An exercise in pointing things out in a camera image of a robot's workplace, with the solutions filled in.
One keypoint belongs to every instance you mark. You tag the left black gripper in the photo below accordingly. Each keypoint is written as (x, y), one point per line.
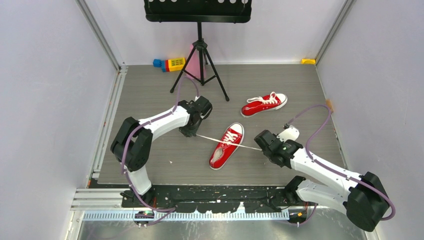
(187, 132)

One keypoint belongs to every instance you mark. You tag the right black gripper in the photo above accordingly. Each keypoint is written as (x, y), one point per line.
(265, 153)

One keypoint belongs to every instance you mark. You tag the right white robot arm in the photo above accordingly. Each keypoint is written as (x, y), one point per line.
(361, 197)

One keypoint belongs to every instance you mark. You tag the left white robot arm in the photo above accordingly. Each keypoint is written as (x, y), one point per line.
(132, 144)

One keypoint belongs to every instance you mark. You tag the pink foam block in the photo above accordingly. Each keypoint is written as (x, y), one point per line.
(193, 65)

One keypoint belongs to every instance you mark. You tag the red sneaker far right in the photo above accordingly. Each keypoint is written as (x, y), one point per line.
(271, 102)

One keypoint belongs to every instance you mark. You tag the colourful toy block stack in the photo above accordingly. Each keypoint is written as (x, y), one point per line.
(170, 65)

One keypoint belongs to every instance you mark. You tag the yellow corner object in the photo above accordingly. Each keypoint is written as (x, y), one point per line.
(308, 61)

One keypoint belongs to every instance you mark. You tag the black music stand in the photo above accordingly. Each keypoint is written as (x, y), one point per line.
(199, 11)

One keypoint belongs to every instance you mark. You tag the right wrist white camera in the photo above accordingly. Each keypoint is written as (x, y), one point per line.
(290, 133)

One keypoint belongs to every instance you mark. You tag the small brown wall block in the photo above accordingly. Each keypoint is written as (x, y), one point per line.
(329, 105)

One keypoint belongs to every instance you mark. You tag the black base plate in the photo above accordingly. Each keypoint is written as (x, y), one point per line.
(217, 199)

